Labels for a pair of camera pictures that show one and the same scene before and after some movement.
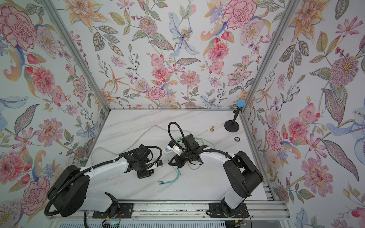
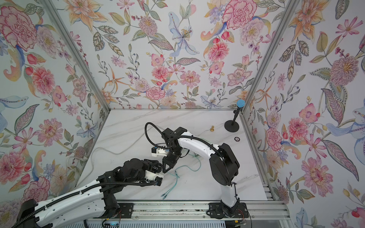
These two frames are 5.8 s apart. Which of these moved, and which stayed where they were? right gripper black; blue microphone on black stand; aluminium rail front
Moved: right gripper black
Stayed: blue microphone on black stand; aluminium rail front
